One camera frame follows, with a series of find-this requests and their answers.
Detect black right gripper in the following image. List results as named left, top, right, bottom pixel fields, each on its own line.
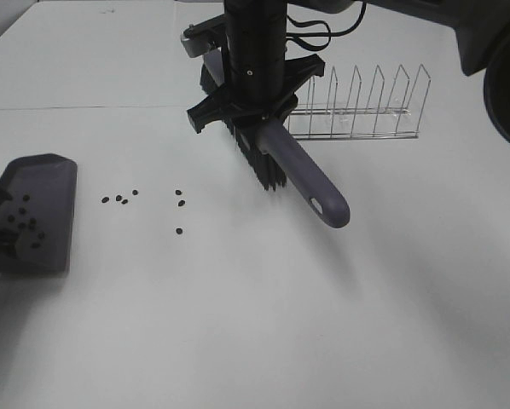
left=187, top=54, right=325, bottom=134

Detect purple hand brush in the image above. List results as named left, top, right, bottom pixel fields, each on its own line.
left=200, top=49, right=351, bottom=228

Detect purple dustpan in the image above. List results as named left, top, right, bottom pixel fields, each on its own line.
left=0, top=153, right=78, bottom=278

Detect pile of coffee beans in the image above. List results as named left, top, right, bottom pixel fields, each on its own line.
left=6, top=187, right=188, bottom=250

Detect metal wire rack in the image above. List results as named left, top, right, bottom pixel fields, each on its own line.
left=286, top=65, right=432, bottom=141

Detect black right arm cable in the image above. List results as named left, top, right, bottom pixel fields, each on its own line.
left=285, top=0, right=369, bottom=49

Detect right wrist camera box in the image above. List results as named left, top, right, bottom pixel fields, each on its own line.
left=180, top=14, right=227, bottom=58

